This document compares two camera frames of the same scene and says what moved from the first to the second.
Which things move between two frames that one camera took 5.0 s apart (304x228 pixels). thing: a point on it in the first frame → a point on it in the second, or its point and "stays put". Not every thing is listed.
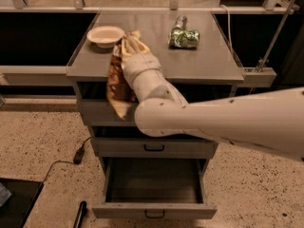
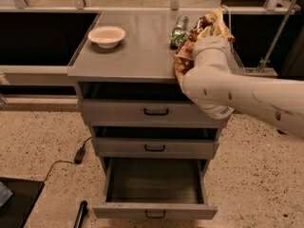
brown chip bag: x=119 y=90 → x=212 y=23
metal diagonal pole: x=279 y=29 stays put
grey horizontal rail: x=29 y=75 stays put
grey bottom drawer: x=154 y=188 stays put
